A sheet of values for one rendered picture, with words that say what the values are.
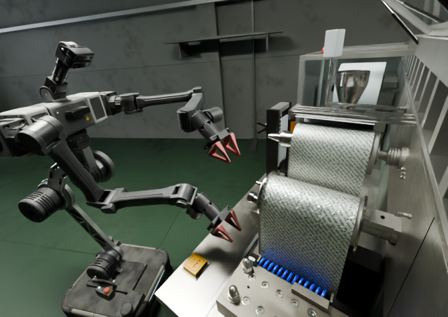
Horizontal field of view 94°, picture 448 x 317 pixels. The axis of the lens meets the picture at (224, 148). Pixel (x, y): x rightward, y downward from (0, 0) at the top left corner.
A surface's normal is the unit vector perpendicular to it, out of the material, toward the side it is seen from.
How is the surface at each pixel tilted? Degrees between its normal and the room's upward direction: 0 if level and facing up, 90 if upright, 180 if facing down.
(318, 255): 90
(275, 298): 0
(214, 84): 90
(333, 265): 90
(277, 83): 90
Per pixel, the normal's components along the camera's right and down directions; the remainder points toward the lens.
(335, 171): -0.58, 0.42
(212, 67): -0.21, 0.44
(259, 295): -0.08, -0.90
